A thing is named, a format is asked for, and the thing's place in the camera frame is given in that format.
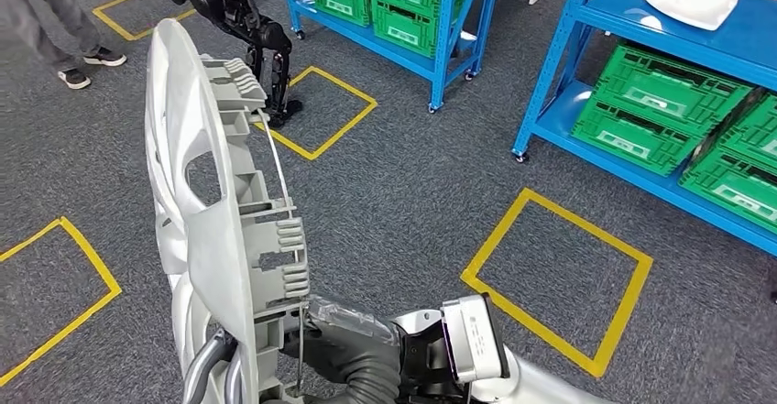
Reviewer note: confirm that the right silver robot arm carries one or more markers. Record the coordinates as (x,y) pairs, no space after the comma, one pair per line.
(534,383)

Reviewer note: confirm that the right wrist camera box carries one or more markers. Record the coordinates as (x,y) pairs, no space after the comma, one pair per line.
(473,337)

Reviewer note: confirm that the blue metal shelf rack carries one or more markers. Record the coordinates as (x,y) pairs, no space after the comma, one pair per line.
(613,7)

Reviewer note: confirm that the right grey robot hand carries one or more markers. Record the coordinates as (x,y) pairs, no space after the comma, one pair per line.
(352,343)

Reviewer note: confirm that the black legged robot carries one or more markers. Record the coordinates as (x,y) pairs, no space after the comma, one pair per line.
(243,13)

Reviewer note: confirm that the grey plastic wheel hubcap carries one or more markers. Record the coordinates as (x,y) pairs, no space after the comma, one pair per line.
(212,268)

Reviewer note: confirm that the person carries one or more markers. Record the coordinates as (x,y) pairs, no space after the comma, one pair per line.
(36,7)

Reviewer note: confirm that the small blue metal rack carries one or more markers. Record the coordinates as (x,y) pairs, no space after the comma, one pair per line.
(364,34)

